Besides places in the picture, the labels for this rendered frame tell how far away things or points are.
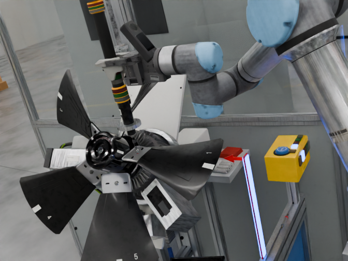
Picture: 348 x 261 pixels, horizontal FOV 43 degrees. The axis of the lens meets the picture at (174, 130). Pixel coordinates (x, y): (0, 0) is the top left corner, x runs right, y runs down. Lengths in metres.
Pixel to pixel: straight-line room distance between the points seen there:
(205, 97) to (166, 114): 0.50
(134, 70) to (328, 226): 1.26
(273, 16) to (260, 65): 0.32
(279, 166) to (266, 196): 0.71
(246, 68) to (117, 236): 0.60
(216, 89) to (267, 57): 0.15
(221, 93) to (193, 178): 0.24
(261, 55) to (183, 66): 0.19
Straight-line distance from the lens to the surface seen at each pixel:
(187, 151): 1.29
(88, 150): 1.39
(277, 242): 1.40
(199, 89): 1.11
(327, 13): 0.82
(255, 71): 1.13
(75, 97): 1.51
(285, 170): 1.42
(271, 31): 0.81
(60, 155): 1.71
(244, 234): 2.31
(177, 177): 1.22
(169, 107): 1.60
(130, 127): 1.28
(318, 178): 2.00
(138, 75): 1.19
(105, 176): 1.38
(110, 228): 1.34
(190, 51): 1.10
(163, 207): 1.37
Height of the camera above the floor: 1.71
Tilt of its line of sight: 21 degrees down
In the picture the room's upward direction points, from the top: 14 degrees counter-clockwise
